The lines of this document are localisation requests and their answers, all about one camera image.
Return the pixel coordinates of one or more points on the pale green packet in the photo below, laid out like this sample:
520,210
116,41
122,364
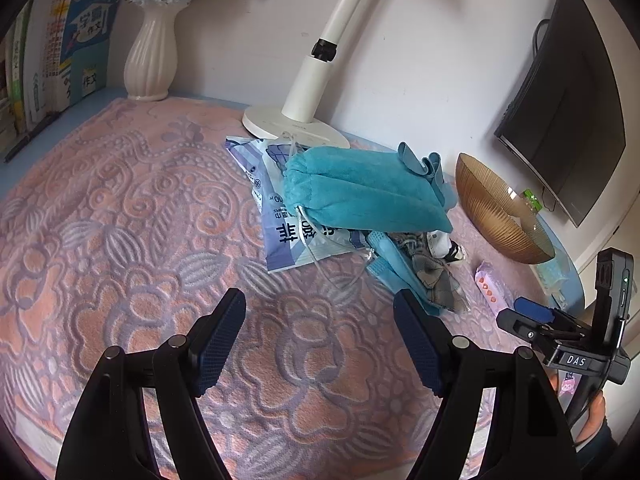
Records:
550,275

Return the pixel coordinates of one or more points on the golden ribbed bowl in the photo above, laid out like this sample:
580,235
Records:
490,210

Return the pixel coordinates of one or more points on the grey plaid cloth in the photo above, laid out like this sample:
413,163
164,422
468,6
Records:
440,280

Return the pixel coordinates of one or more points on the white desk lamp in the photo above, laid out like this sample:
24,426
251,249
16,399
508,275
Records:
310,80

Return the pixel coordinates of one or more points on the white ribbed vase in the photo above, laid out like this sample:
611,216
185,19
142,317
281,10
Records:
150,55

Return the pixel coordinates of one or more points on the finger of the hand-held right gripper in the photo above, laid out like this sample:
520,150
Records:
520,329
532,308

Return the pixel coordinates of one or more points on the pink packet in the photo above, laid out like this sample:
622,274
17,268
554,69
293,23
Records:
492,287

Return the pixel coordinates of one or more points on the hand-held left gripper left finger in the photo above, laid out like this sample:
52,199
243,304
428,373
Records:
220,345

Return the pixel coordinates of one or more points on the black monitor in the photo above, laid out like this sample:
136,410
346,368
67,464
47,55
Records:
565,110

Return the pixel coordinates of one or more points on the black white small sock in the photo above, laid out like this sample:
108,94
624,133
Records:
445,247

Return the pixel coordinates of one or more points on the person's right forearm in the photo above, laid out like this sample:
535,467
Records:
600,445

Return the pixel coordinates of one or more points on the pink patterned blanket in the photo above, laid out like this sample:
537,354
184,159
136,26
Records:
125,235

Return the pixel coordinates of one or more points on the person's right hand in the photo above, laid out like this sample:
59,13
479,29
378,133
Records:
596,412

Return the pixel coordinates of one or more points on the blue folded cloth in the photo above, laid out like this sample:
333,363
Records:
430,170

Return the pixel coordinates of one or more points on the blue cover book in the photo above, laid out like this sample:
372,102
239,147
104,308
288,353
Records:
90,45

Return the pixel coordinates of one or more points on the small green bottle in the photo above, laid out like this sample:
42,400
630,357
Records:
531,200

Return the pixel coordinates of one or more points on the white spine book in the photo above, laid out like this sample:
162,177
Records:
47,60

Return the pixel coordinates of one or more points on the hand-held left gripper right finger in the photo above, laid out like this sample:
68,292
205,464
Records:
420,345

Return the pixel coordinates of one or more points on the blue white wet wipes pack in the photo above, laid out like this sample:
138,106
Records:
280,232

